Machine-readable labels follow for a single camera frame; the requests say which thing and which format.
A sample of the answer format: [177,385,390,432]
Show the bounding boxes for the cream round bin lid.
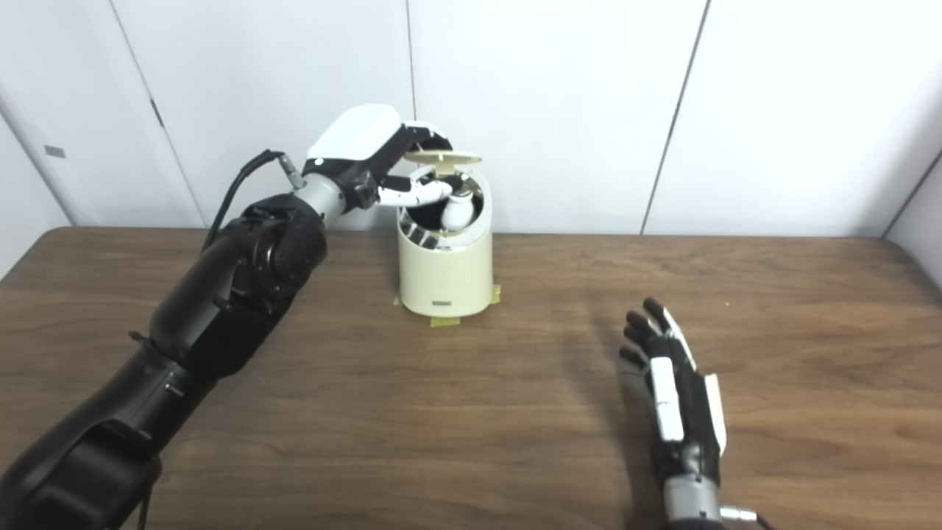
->
[403,149,484,182]

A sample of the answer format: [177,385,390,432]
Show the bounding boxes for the cream-colored bin body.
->
[396,166,494,319]

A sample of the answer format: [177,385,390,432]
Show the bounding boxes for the small white plastic bottle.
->
[439,188,476,230]

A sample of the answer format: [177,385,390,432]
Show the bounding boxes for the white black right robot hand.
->
[620,297,728,488]

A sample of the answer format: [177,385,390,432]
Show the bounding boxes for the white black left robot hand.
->
[302,105,454,213]

